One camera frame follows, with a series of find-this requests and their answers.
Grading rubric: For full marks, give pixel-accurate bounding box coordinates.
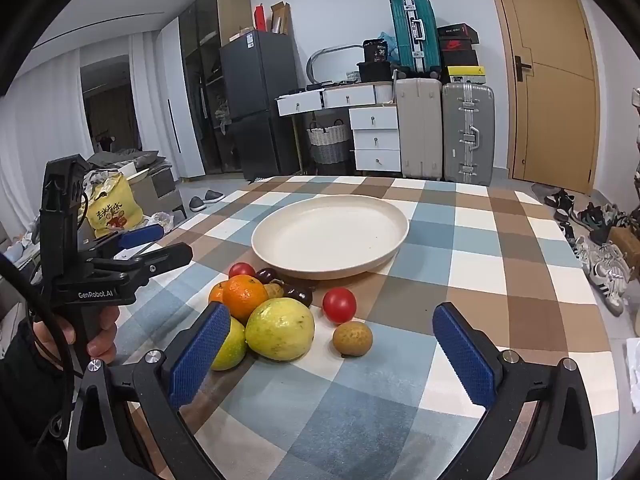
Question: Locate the woven basket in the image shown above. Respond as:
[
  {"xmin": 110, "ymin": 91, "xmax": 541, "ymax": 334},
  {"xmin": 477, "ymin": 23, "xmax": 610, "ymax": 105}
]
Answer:
[{"xmin": 306, "ymin": 120, "xmax": 352, "ymax": 165}]

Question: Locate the white paper sheet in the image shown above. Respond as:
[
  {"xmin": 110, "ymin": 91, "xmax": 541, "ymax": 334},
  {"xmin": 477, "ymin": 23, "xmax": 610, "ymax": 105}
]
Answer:
[{"xmin": 625, "ymin": 337, "xmax": 640, "ymax": 401}]

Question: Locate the black printed box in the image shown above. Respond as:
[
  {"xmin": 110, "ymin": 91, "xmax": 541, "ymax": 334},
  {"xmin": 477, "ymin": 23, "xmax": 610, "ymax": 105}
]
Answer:
[{"xmin": 362, "ymin": 37, "xmax": 391, "ymax": 63}]

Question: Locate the white curtain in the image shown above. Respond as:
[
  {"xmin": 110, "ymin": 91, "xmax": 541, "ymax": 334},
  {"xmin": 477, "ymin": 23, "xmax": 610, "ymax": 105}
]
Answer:
[{"xmin": 0, "ymin": 30, "xmax": 171, "ymax": 241}]

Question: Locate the white drawer dresser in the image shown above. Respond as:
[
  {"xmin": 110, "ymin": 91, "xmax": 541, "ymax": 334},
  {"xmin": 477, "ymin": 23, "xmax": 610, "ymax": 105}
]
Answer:
[{"xmin": 276, "ymin": 82, "xmax": 402, "ymax": 173}]

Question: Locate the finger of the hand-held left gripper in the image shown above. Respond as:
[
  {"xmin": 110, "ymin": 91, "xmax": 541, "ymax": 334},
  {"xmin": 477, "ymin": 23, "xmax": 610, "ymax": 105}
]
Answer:
[
  {"xmin": 82, "ymin": 225, "xmax": 165, "ymax": 261},
  {"xmin": 92, "ymin": 242, "xmax": 194, "ymax": 287}
]

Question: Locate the person's left forearm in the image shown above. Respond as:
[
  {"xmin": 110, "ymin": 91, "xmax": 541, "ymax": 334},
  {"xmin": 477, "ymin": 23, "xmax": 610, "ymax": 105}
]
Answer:
[{"xmin": 0, "ymin": 320, "xmax": 78, "ymax": 480}]

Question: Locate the large yellow passion fruit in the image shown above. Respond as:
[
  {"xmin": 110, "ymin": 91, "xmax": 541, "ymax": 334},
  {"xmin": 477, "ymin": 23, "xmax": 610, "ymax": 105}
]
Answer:
[{"xmin": 244, "ymin": 298, "xmax": 316, "ymax": 362}]

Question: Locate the teal suitcase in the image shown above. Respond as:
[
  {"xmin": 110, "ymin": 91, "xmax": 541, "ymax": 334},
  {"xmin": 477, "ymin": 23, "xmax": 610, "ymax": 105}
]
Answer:
[{"xmin": 389, "ymin": 0, "xmax": 443, "ymax": 80}]

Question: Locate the red and black shoe box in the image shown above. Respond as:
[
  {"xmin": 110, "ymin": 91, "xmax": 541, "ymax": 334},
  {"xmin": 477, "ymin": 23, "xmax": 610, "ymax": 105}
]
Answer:
[{"xmin": 439, "ymin": 41, "xmax": 478, "ymax": 68}]

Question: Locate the silver suitcase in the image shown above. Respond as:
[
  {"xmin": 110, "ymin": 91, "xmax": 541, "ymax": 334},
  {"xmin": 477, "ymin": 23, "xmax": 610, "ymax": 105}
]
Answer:
[{"xmin": 442, "ymin": 82, "xmax": 496, "ymax": 187}]

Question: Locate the black bucket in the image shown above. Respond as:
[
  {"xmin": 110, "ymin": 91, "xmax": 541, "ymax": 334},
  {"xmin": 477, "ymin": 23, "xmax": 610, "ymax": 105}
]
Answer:
[{"xmin": 356, "ymin": 61, "xmax": 392, "ymax": 83}]

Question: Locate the arched mirror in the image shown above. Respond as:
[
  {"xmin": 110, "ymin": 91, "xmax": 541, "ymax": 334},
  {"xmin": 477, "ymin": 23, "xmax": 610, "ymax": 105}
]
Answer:
[{"xmin": 306, "ymin": 45, "xmax": 366, "ymax": 86}]

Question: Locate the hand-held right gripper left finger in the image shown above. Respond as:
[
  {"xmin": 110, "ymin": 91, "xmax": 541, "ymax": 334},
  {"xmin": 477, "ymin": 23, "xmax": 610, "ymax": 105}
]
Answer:
[{"xmin": 67, "ymin": 301, "xmax": 232, "ymax": 480}]

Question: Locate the pile of clothes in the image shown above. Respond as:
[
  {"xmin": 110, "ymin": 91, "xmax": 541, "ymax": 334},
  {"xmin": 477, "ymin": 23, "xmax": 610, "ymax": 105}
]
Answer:
[{"xmin": 85, "ymin": 149, "xmax": 166, "ymax": 177}]

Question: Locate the pile of shoes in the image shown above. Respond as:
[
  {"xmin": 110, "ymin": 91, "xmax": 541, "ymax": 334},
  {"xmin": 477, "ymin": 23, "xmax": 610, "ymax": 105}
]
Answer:
[{"xmin": 542, "ymin": 187, "xmax": 640, "ymax": 317}]

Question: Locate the cream round plate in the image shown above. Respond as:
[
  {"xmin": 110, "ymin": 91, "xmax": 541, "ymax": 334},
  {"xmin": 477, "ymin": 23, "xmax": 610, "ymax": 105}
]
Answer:
[{"xmin": 251, "ymin": 195, "xmax": 410, "ymax": 281}]

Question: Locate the green passion fruit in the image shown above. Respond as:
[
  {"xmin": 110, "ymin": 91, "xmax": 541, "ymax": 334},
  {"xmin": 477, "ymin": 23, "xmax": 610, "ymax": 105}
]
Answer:
[{"xmin": 210, "ymin": 316, "xmax": 248, "ymax": 372}]

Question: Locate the beige suitcase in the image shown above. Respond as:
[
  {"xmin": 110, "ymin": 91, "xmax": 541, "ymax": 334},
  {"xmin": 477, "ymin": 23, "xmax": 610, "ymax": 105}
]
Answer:
[{"xmin": 395, "ymin": 78, "xmax": 444, "ymax": 181}]

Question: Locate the tall wardrobe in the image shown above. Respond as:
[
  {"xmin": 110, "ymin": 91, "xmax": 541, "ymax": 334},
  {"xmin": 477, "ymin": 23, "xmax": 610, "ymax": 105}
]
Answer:
[{"xmin": 155, "ymin": 0, "xmax": 253, "ymax": 178}]

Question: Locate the yellow printed bag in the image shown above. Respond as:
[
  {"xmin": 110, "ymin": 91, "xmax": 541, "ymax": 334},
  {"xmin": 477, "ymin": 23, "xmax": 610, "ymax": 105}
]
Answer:
[{"xmin": 86, "ymin": 172, "xmax": 146, "ymax": 238}]

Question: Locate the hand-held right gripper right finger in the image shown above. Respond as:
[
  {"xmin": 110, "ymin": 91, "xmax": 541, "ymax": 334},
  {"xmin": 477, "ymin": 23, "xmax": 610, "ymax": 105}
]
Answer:
[{"xmin": 431, "ymin": 301, "xmax": 598, "ymax": 480}]

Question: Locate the black refrigerator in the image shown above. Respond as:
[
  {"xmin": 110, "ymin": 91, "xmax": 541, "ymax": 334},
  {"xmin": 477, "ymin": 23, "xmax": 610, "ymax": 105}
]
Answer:
[{"xmin": 219, "ymin": 30, "xmax": 301, "ymax": 181}]

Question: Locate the yellow and black shoe box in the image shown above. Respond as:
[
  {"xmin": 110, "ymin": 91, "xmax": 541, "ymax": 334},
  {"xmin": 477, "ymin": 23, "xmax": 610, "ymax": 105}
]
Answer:
[{"xmin": 446, "ymin": 65, "xmax": 487, "ymax": 86}]

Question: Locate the grey storage box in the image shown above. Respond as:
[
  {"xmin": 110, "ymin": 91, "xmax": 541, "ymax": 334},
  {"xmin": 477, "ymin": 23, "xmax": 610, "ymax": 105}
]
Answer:
[{"xmin": 125, "ymin": 162, "xmax": 188, "ymax": 221}]

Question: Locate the large orange tangerine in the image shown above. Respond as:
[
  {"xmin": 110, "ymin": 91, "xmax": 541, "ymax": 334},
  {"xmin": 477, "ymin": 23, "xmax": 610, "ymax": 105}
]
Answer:
[{"xmin": 222, "ymin": 275, "xmax": 270, "ymax": 325}]

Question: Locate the person's left hand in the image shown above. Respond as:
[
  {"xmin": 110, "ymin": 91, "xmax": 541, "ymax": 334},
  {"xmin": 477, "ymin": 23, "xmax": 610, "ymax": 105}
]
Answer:
[{"xmin": 31, "ymin": 305, "xmax": 121, "ymax": 363}]

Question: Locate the blue plastic bag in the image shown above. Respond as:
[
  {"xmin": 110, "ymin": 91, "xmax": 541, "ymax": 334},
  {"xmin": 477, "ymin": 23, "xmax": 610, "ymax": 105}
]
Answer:
[{"xmin": 377, "ymin": 30, "xmax": 401, "ymax": 63}]

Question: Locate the black cable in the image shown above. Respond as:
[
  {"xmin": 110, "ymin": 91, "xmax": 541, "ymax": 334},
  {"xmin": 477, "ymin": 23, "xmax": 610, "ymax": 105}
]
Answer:
[{"xmin": 0, "ymin": 252, "xmax": 85, "ymax": 381}]

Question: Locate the open cardboard box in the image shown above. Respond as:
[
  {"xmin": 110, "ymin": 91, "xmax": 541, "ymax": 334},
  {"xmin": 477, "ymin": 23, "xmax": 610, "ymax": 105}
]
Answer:
[{"xmin": 270, "ymin": 1, "xmax": 292, "ymax": 36}]

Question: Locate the wooden door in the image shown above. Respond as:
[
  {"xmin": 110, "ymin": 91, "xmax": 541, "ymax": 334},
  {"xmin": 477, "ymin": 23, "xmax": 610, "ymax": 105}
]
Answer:
[{"xmin": 482, "ymin": 0, "xmax": 601, "ymax": 196}]

